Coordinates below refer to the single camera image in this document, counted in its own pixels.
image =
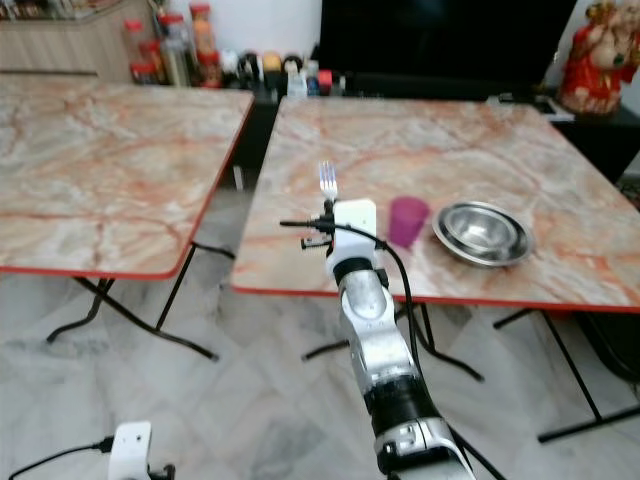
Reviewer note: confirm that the orange-filled jar with red lid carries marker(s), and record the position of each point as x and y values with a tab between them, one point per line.
201	28

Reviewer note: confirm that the stainless steel bowl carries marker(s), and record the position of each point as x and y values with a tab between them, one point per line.
482	232

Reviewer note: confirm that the small red-filled jar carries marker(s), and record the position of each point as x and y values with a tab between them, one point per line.
210	70

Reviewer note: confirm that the red and gold statue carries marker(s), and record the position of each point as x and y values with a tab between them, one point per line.
598	70

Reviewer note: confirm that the silver metal fork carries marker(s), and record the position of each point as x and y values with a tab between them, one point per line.
328	180

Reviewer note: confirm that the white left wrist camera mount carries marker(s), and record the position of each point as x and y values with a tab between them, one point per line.
131	448

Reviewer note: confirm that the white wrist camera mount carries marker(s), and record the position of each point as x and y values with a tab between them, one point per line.
131	448
354	222

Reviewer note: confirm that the light wooden cabinet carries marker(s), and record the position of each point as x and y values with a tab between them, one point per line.
60	50

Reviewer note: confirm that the black television screen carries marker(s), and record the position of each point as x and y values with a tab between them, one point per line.
445	38

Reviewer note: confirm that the black bag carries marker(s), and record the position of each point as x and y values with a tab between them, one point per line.
610	345

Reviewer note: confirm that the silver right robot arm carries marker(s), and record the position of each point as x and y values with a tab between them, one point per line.
390	340

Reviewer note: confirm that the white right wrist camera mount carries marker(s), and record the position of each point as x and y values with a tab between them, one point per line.
354	222

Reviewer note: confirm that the clear jar with red lid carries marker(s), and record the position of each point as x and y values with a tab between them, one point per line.
137	45

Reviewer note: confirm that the purple plastic cup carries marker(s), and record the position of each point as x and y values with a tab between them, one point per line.
408	220

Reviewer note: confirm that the marble-print folding table with tableware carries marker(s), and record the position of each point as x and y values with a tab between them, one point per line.
480	145

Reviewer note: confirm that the black tv stand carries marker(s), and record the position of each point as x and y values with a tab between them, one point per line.
258	135

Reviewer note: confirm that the empty marble-print folding table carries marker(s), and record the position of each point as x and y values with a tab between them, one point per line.
110	165

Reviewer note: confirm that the tall clear red-capped bottle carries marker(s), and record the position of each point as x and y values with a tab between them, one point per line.
176	52

